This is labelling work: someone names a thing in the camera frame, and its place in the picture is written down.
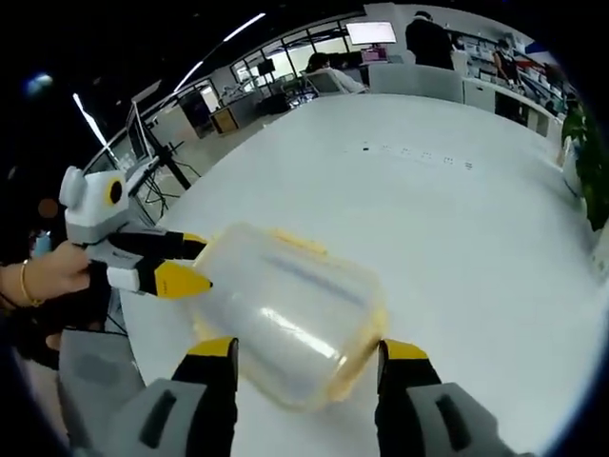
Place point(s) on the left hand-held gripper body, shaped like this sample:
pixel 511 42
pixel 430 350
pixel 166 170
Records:
pixel 95 204

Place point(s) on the black laptop stand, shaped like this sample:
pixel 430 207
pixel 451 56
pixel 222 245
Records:
pixel 164 157

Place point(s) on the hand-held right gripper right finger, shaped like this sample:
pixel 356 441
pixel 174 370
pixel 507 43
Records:
pixel 423 419

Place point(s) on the gold bangle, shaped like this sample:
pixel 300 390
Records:
pixel 26 285

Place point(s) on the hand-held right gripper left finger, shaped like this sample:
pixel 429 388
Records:
pixel 162 419

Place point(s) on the green potted plant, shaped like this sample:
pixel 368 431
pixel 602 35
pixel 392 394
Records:
pixel 592 166

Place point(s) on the white counter cabinet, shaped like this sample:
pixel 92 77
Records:
pixel 504 102

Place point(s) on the person's left hand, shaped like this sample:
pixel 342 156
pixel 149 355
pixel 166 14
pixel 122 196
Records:
pixel 62 273

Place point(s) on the wall monitor screen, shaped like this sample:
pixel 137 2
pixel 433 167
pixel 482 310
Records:
pixel 371 33

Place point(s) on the clear plastic buckle container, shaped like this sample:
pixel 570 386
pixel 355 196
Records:
pixel 290 314

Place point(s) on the grey partition panel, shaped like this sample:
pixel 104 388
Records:
pixel 414 83

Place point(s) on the grey chair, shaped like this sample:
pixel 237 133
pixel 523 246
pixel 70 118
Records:
pixel 95 390

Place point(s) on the small wooden cabinet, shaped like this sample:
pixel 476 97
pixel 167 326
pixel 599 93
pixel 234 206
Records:
pixel 223 120

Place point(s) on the black cabinet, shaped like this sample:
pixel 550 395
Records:
pixel 196 114

